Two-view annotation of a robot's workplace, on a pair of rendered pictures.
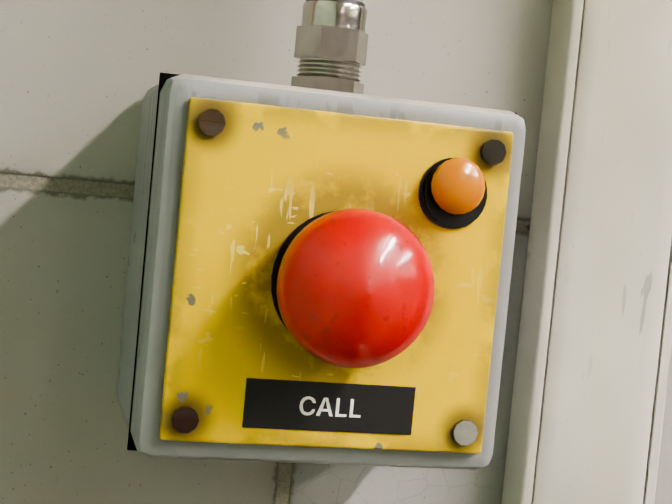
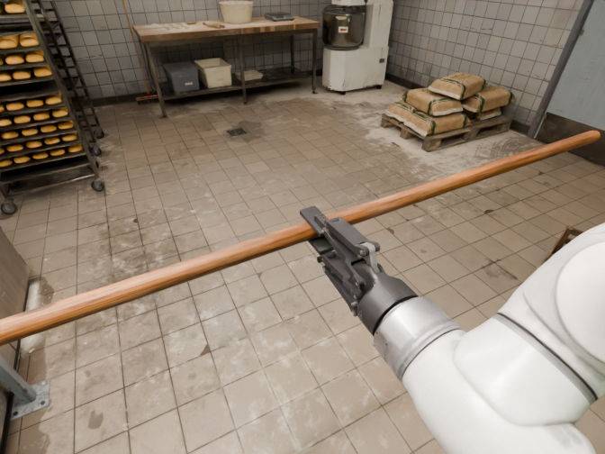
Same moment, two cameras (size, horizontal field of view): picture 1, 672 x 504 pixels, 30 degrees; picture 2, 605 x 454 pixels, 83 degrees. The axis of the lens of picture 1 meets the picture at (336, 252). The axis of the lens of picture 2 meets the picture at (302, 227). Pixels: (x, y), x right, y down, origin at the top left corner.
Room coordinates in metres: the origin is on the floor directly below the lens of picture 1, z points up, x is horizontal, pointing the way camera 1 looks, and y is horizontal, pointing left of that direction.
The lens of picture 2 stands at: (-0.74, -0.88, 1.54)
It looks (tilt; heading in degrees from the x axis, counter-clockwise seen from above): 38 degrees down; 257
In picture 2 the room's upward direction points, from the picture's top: straight up
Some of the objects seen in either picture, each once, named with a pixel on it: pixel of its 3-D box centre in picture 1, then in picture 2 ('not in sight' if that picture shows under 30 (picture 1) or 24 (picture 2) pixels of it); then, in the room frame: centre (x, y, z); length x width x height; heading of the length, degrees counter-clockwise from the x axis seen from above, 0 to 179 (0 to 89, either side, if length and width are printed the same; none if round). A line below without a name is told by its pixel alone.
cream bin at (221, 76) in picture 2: not in sight; (213, 72); (-0.66, -5.87, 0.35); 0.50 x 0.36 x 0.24; 106
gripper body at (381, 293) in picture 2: not in sight; (375, 294); (-0.90, -1.15, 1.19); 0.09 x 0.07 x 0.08; 105
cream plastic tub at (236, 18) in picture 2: not in sight; (237, 12); (-1.05, -6.06, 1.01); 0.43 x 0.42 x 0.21; 14
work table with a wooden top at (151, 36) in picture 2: not in sight; (232, 62); (-0.93, -5.94, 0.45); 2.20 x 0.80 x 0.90; 14
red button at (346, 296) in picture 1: (351, 286); not in sight; (0.32, 0.00, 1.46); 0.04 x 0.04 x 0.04; 14
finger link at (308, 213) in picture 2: not in sight; (317, 220); (-0.86, -1.30, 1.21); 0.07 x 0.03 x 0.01; 105
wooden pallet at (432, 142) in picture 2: not in sight; (444, 122); (-3.16, -4.24, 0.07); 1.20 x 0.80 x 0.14; 14
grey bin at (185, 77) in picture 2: not in sight; (181, 77); (-0.25, -5.77, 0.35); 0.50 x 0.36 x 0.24; 104
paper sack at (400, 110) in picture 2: not in sight; (416, 108); (-2.83, -4.35, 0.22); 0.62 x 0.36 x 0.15; 20
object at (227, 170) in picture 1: (311, 270); not in sight; (0.36, 0.01, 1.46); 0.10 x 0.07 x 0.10; 104
